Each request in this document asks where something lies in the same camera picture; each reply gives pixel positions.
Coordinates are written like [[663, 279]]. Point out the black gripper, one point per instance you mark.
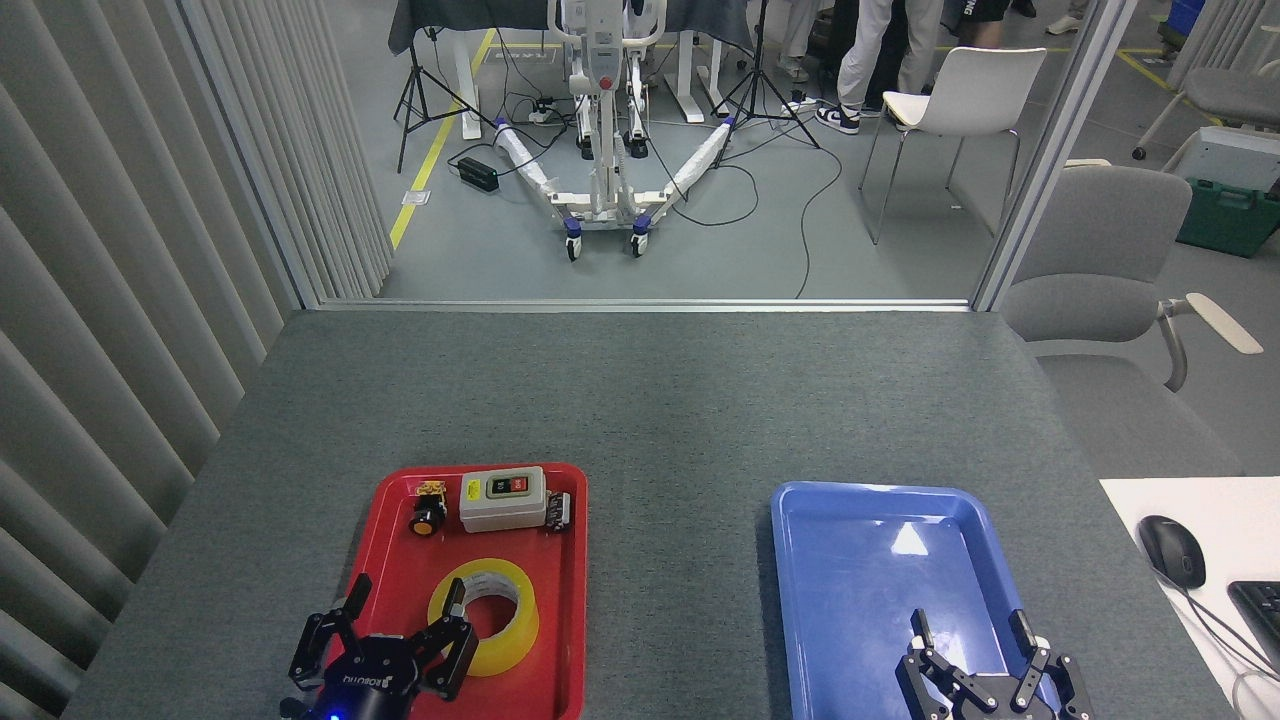
[[365, 685], [995, 710]]

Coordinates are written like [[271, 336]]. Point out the yellow tape roll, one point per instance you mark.
[[520, 625]]

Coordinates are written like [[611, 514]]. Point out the red plastic tray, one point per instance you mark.
[[390, 545]]

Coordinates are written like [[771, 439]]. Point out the black orange push button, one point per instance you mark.
[[427, 520]]

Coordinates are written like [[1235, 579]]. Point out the blue plastic tray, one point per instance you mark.
[[850, 600]]

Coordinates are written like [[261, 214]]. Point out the black computer mouse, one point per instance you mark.
[[1172, 550]]

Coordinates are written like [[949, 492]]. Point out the small black electrical component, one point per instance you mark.
[[559, 511]]

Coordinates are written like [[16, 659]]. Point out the black keyboard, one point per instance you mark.
[[1262, 615]]

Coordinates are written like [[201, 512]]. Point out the white side table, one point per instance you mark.
[[1230, 520]]

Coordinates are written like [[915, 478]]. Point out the grey office chair with armrest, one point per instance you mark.
[[1095, 250]]

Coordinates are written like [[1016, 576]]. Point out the black power adapter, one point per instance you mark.
[[478, 174]]

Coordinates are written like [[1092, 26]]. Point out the white stand on wheels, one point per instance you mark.
[[605, 150]]

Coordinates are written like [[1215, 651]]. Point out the black tripod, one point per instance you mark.
[[757, 90], [420, 90]]

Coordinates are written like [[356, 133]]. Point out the white power strip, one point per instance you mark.
[[543, 112]]

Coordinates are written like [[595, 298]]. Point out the white box lid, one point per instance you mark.
[[1235, 155]]

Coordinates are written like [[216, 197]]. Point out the white plastic chair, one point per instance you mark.
[[985, 85]]

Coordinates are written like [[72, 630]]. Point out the grey chair on castors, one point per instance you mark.
[[1235, 95]]

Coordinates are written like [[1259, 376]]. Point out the person in light trousers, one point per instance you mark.
[[875, 50]]

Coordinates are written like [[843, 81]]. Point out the person in dark shorts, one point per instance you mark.
[[985, 15]]

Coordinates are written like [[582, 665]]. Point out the grey two-button switch box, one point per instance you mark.
[[500, 508]]

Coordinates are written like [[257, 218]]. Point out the silver post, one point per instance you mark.
[[1050, 150]]

